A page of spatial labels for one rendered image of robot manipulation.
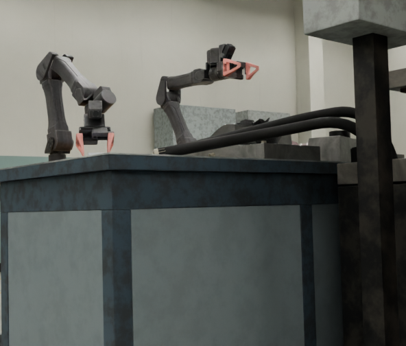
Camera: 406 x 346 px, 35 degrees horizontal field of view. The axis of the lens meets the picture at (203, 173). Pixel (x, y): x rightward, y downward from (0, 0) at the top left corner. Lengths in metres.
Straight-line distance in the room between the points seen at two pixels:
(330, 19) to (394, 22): 0.16
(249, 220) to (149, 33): 7.13
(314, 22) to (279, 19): 8.70
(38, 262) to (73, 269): 0.19
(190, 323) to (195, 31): 7.75
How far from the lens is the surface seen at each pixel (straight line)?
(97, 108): 2.11
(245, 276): 1.75
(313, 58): 10.17
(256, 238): 1.77
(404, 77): 1.89
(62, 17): 8.25
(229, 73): 2.48
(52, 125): 2.38
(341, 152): 2.34
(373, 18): 1.53
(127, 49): 8.55
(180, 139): 2.72
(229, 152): 2.07
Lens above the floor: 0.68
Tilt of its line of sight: 3 degrees up
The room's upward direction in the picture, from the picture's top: 1 degrees counter-clockwise
